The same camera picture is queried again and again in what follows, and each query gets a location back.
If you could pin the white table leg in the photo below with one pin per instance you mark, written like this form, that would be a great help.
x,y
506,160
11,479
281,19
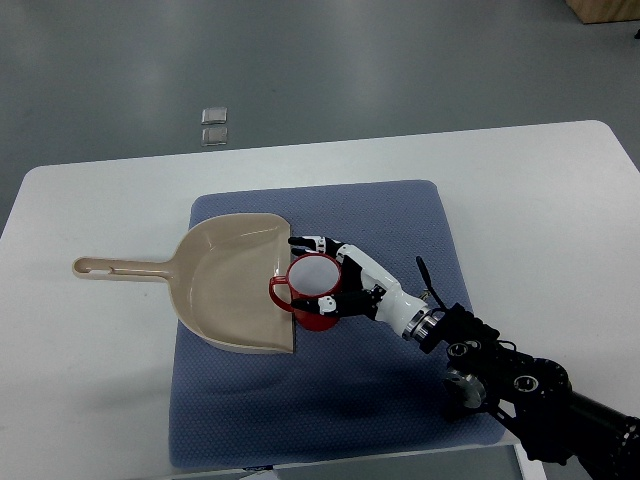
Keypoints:
x,y
529,469

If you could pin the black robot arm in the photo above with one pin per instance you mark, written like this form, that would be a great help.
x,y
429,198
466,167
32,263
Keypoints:
x,y
532,398

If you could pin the wooden box corner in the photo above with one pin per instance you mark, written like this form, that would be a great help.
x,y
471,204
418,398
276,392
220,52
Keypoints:
x,y
604,11

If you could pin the red mug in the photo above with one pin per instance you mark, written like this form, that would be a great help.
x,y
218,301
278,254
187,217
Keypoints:
x,y
309,277

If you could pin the blue-grey fabric mat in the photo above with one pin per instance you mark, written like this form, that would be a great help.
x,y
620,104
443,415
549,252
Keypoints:
x,y
355,389

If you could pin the upper metal floor plate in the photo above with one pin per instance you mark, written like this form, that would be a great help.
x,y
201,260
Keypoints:
x,y
214,115

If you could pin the lower metal floor plate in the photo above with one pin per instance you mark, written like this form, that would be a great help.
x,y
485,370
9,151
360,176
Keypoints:
x,y
214,136

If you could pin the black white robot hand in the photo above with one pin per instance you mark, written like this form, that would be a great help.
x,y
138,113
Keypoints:
x,y
368,289

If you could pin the metal floor plate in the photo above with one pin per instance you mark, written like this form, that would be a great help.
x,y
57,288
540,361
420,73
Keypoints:
x,y
214,136
214,115

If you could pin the beige plastic dustpan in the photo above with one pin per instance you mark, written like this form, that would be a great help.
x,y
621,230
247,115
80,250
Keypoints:
x,y
218,281

